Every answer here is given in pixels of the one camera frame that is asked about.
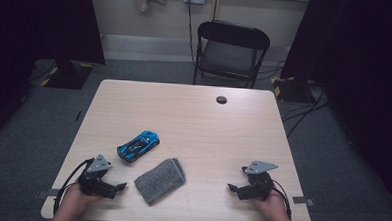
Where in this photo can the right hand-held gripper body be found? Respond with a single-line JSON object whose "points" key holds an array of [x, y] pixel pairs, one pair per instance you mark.
{"points": [[259, 186]]}

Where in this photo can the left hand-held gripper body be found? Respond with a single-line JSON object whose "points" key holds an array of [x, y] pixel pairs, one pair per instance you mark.
{"points": [[95, 183]]}

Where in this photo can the grey cloth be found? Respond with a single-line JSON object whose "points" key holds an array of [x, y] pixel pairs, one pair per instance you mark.
{"points": [[159, 182]]}

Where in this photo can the blue toy car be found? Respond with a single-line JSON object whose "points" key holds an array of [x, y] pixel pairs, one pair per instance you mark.
{"points": [[139, 144]]}

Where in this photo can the person's left hand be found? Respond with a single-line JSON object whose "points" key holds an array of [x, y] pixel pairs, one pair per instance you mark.
{"points": [[76, 200]]}

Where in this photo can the person's right hand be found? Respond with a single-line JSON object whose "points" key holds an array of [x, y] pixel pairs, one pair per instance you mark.
{"points": [[274, 209]]}

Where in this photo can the grey tape strip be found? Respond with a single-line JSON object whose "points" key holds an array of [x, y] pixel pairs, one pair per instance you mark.
{"points": [[301, 200], [52, 193]]}

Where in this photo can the small black floor item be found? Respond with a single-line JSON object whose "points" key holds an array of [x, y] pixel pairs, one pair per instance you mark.
{"points": [[78, 115]]}

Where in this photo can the black stand base yellow tape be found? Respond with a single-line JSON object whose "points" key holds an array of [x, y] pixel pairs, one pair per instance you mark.
{"points": [[291, 91], [68, 76]]}

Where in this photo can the black folding chair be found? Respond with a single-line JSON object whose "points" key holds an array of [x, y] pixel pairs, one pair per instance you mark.
{"points": [[232, 33]]}

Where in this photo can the dark curtain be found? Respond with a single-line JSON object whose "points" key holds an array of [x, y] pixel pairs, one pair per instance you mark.
{"points": [[369, 64], [38, 17]]}

